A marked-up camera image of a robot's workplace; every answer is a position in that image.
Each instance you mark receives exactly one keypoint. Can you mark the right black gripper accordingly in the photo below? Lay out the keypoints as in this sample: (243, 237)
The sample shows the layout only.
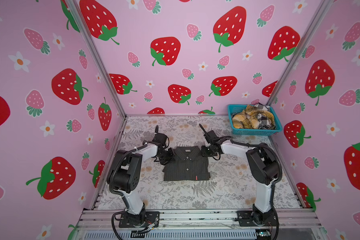
(204, 153)

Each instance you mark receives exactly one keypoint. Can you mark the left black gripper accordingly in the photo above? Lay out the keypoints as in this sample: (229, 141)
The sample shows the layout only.
(171, 158)

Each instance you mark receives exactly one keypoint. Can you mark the dark grey pinstripe shirt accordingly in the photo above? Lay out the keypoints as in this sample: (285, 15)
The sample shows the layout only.
(188, 165)

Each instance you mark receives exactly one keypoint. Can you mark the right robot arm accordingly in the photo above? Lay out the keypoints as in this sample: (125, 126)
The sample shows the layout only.
(266, 169)

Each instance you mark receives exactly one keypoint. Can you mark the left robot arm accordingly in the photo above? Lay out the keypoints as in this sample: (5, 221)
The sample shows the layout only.
(123, 179)

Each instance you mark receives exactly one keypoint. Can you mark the yellow plaid shirt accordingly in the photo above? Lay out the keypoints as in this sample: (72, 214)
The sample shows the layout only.
(254, 117)

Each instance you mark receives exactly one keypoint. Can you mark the teal plastic basket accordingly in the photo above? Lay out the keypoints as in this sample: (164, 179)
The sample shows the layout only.
(233, 109)

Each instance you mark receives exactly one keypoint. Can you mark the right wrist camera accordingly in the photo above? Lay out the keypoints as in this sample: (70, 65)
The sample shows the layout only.
(211, 137)

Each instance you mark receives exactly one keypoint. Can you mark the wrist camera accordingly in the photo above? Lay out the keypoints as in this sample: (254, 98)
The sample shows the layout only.
(211, 137)
(162, 139)

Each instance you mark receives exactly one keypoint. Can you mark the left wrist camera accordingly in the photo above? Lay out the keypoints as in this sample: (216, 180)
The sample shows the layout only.
(162, 139)

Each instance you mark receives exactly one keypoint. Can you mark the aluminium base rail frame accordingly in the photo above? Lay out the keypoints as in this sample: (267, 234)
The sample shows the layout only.
(292, 224)

